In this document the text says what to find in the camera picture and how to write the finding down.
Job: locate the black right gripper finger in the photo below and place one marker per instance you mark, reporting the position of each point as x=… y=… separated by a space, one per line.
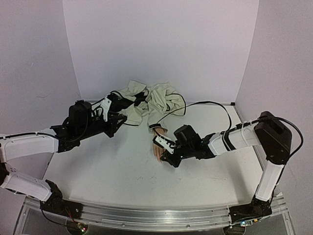
x=169 y=154
x=172 y=160

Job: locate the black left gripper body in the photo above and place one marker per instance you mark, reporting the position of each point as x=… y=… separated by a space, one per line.
x=91 y=131

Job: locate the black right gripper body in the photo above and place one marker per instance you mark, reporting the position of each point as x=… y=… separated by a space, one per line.
x=172 y=158

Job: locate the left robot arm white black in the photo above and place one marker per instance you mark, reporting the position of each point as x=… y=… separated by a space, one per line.
x=84 y=120

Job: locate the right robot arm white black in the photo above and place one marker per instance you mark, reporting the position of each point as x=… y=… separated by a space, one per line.
x=267 y=132

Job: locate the mannequin hand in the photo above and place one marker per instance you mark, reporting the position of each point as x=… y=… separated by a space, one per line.
x=158 y=151

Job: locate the beige jacket with black lining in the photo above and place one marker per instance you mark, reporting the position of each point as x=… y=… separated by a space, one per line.
x=138 y=100

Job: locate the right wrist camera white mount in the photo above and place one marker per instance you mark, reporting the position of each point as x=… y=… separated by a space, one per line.
x=165 y=143

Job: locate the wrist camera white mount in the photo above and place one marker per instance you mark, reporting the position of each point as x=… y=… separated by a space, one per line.
x=105 y=104
x=165 y=143

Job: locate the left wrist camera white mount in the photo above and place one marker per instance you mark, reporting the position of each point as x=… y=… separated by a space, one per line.
x=105 y=104

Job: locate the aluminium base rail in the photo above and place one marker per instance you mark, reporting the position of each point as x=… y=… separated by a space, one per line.
x=88 y=219

